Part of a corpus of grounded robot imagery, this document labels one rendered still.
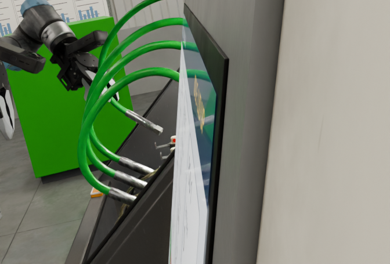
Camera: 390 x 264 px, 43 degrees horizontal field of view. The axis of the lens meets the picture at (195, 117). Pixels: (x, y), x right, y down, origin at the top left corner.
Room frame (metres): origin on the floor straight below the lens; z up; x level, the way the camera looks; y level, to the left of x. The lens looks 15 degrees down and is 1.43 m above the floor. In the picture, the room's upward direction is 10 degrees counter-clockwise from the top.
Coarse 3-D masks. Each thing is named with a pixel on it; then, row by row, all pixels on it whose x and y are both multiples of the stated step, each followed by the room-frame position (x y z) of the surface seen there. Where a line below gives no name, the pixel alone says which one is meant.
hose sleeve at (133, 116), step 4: (128, 112) 1.13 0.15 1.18; (132, 112) 1.14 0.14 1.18; (128, 116) 1.13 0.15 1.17; (132, 116) 1.13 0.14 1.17; (136, 116) 1.13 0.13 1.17; (140, 116) 1.13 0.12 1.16; (136, 120) 1.13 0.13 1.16; (140, 120) 1.12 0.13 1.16; (144, 120) 1.12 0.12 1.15; (148, 120) 1.13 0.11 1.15; (140, 124) 1.12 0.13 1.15; (144, 124) 1.12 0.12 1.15; (148, 124) 1.12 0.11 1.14; (152, 124) 1.12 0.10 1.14; (148, 128) 1.12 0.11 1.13; (152, 128) 1.11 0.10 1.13
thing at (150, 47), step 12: (144, 48) 0.86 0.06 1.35; (156, 48) 0.86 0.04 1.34; (168, 48) 0.86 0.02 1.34; (180, 48) 0.86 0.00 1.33; (120, 60) 0.86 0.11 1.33; (108, 72) 0.86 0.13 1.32; (96, 96) 0.86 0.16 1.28; (84, 120) 0.86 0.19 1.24; (108, 168) 0.86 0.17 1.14; (120, 180) 0.86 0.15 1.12; (132, 180) 0.86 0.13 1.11
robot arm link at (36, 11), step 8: (32, 0) 1.30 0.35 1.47; (40, 0) 1.31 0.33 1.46; (24, 8) 1.30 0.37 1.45; (32, 8) 1.29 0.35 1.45; (40, 8) 1.28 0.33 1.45; (48, 8) 1.29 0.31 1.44; (24, 16) 1.30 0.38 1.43; (32, 16) 1.28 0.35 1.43; (40, 16) 1.27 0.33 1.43; (48, 16) 1.27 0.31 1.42; (56, 16) 1.28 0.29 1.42; (24, 24) 1.28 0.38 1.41; (32, 24) 1.27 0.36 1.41; (40, 24) 1.26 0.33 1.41; (48, 24) 1.25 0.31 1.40; (32, 32) 1.28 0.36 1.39; (40, 32) 1.26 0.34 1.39; (40, 40) 1.29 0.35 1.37
